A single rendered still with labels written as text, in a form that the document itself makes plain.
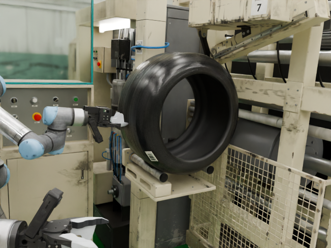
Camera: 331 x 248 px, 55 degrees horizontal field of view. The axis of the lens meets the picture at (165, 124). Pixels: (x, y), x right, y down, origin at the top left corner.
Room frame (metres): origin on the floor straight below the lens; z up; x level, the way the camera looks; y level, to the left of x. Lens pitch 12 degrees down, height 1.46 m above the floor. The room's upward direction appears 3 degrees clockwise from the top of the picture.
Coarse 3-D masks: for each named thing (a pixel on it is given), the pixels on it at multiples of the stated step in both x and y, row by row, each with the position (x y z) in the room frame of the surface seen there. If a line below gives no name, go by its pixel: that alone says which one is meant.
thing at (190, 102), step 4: (188, 100) 2.07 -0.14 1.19; (192, 100) 2.07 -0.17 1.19; (188, 104) 2.07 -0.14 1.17; (192, 104) 2.06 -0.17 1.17; (188, 108) 2.07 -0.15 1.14; (192, 108) 2.03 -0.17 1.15; (188, 112) 2.07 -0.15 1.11; (192, 112) 2.05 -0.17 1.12; (188, 116) 2.07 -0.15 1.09; (192, 116) 2.09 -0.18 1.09; (188, 120) 2.06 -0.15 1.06; (188, 124) 2.07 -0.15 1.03
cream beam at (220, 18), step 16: (192, 0) 1.86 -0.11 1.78; (208, 0) 1.73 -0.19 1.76; (224, 0) 1.62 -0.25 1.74; (240, 0) 1.53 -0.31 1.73; (272, 0) 1.37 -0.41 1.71; (288, 0) 1.42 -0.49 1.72; (192, 16) 1.85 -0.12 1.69; (208, 16) 1.72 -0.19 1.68; (224, 16) 1.62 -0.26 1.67; (240, 16) 1.52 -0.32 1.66; (256, 16) 1.43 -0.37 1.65; (272, 16) 1.38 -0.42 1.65; (288, 16) 1.42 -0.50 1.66
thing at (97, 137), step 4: (92, 120) 1.31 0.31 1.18; (88, 124) 1.33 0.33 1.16; (92, 124) 1.31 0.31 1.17; (92, 128) 1.31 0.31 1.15; (96, 128) 1.32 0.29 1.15; (92, 132) 1.33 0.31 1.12; (96, 132) 1.32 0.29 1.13; (96, 136) 1.32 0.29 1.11; (100, 136) 1.33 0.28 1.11; (96, 140) 1.33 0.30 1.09; (100, 140) 1.33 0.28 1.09
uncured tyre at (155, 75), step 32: (160, 64) 1.42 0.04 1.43; (192, 64) 1.43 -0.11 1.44; (128, 96) 1.44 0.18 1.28; (160, 96) 1.35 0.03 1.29; (224, 96) 1.71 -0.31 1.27; (128, 128) 1.42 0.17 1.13; (192, 128) 1.79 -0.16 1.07; (224, 128) 1.68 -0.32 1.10; (160, 160) 1.37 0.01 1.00; (192, 160) 1.45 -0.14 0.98
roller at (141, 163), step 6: (132, 156) 1.68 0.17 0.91; (138, 156) 1.66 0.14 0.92; (138, 162) 1.61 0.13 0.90; (144, 162) 1.57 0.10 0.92; (144, 168) 1.55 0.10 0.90; (150, 168) 1.50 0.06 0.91; (156, 168) 1.48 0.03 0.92; (156, 174) 1.44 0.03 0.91; (162, 174) 1.42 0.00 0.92; (162, 180) 1.41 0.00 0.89
